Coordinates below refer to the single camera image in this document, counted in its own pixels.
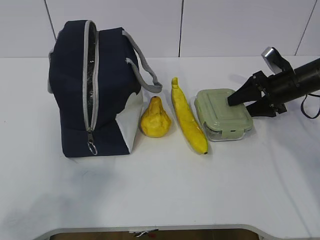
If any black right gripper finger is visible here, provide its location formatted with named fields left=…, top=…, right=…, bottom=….
left=227, top=76, right=266, bottom=107
left=246, top=96, right=276, bottom=118

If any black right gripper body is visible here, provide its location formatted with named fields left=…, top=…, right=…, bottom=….
left=253, top=71, right=297, bottom=114

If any green lidded glass container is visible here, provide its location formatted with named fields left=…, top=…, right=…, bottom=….
left=194, top=88, right=254, bottom=142

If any yellow banana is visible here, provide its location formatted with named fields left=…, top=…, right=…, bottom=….
left=171, top=77, right=208, bottom=155

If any yellow pear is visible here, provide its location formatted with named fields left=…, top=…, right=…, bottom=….
left=140, top=96, right=172, bottom=138

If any navy and white lunch bag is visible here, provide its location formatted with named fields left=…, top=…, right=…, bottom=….
left=48, top=20, right=163, bottom=158

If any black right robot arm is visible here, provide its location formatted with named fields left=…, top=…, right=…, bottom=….
left=227, top=57, right=320, bottom=118

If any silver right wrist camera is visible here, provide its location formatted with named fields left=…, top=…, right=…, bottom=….
left=261, top=46, right=290, bottom=74

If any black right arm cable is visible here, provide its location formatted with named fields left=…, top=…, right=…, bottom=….
left=300, top=92, right=320, bottom=120

